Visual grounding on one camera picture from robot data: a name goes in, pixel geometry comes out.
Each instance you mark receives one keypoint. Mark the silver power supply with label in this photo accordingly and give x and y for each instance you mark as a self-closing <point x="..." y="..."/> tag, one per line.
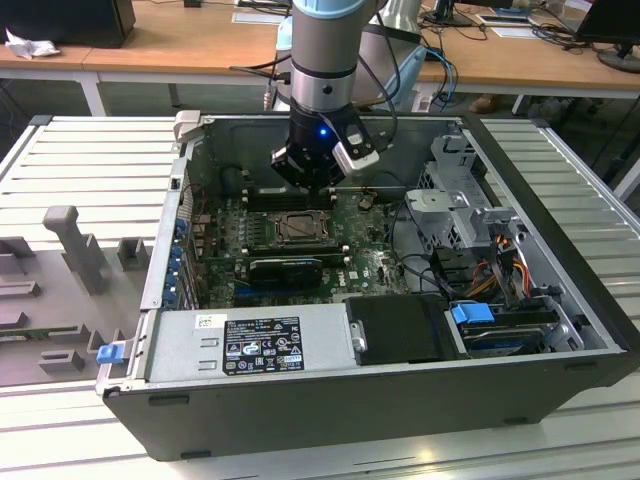
<point x="175" y="350"/>

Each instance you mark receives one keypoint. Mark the black open PC case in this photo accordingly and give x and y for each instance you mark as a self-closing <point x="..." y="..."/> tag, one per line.
<point x="350" y="420"/>

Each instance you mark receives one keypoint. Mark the blue expansion card retainer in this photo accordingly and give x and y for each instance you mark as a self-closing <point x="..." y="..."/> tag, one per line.
<point x="177" y="260"/>

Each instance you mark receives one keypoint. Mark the silver square CPU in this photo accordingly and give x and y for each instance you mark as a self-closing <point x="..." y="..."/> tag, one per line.
<point x="302" y="227"/>

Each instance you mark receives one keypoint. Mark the hard disk in blue carrier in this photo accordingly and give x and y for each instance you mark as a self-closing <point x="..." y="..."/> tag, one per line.
<point x="472" y="315"/>

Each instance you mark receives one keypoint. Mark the small white adapter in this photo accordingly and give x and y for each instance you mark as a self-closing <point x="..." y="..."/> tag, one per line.
<point x="421" y="102"/>

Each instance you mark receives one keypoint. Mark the grey parts rack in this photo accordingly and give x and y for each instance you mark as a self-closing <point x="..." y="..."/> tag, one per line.
<point x="50" y="310"/>

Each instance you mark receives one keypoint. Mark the round coin battery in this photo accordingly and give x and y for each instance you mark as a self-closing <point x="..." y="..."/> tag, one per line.
<point x="365" y="201"/>

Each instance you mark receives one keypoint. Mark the black monitor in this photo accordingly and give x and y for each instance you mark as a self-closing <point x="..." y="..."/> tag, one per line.
<point x="607" y="20"/>

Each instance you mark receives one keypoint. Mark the brown shoe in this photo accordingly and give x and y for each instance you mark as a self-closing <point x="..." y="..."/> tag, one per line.
<point x="484" y="104"/>

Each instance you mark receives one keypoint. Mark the black plastic shroud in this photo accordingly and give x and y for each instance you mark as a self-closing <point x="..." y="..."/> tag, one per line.
<point x="400" y="330"/>

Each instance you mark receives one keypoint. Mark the green motherboard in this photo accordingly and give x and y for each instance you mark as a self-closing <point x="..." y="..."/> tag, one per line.
<point x="365" y="270"/>

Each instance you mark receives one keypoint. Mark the CPU socket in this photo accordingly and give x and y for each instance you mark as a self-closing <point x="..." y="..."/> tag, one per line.
<point x="276" y="225"/>

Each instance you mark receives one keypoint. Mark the black monitor stand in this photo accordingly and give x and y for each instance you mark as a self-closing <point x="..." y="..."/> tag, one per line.
<point x="450" y="15"/>

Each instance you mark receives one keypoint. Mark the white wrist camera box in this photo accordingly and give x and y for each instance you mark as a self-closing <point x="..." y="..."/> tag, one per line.
<point x="357" y="155"/>

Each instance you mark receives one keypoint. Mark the pale blue teach pendant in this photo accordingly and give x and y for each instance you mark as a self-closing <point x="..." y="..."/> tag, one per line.
<point x="410" y="75"/>

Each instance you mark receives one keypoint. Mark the white paper sheets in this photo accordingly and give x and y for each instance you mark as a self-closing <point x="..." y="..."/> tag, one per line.
<point x="510" y="25"/>

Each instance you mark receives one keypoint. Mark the blue case latch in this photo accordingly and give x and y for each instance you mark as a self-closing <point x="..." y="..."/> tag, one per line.
<point x="110" y="354"/>

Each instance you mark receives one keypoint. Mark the wooden desk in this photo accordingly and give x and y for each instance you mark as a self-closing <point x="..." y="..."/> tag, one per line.
<point x="200" y="45"/>

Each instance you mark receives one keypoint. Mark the black computer tower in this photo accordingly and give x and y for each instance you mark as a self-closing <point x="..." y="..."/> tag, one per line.
<point x="65" y="22"/>

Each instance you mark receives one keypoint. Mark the silver perforated drive cage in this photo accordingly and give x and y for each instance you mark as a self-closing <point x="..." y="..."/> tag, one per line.
<point x="450" y="165"/>

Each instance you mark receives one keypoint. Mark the crumpled white paper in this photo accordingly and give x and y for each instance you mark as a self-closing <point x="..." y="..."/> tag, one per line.
<point x="30" y="46"/>

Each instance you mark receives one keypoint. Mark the black graphics card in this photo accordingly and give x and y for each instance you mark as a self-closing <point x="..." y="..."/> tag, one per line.
<point x="285" y="272"/>

